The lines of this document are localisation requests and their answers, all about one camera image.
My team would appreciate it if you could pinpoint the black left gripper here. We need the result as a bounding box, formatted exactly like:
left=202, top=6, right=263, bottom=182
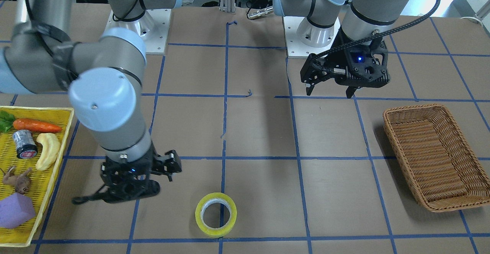
left=300, top=39, right=377, bottom=99

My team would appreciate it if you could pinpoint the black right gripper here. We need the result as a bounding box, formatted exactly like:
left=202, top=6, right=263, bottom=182
left=100, top=141, right=182, bottom=187

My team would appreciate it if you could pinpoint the yellow tape roll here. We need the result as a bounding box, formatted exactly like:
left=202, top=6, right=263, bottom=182
left=195, top=192, right=238, bottom=238

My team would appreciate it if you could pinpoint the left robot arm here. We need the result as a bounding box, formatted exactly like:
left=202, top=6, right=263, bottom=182
left=273, top=0, right=409, bottom=98

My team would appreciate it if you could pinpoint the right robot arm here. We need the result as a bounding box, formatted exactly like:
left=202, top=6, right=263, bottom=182
left=1, top=0, right=182, bottom=184

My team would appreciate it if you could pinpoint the silver metal cylinder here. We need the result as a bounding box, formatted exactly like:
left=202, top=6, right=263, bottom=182
left=247, top=6, right=274, bottom=20

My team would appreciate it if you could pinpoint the yellow toy banana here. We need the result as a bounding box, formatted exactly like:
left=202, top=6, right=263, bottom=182
left=36, top=133, right=61, bottom=171

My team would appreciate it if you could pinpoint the yellow plastic tray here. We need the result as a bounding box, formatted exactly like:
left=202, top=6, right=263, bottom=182
left=0, top=106, right=74, bottom=247

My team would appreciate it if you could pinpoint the small dark can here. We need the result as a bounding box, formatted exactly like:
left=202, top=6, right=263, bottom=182
left=12, top=129, right=38, bottom=159

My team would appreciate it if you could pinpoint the brown toy animal figure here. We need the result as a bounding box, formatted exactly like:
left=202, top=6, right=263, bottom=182
left=0, top=166, right=32, bottom=195

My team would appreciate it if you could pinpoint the brown wicker basket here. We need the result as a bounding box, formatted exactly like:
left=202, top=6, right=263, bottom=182
left=383, top=104, right=490, bottom=213

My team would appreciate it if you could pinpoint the orange toy carrot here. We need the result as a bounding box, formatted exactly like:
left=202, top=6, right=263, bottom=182
left=0, top=110, right=63, bottom=133

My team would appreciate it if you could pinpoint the purple foam block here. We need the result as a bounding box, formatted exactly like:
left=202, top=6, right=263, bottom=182
left=0, top=193, right=36, bottom=229

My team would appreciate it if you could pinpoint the black corrugated cable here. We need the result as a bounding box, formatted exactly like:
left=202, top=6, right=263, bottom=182
left=310, top=0, right=441, bottom=70

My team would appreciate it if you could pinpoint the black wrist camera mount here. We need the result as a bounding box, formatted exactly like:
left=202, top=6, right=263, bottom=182
left=332, top=40, right=390, bottom=88

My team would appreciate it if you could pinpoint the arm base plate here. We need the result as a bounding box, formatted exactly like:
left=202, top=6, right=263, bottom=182
left=105, top=8, right=172, bottom=55
left=283, top=16, right=341, bottom=59

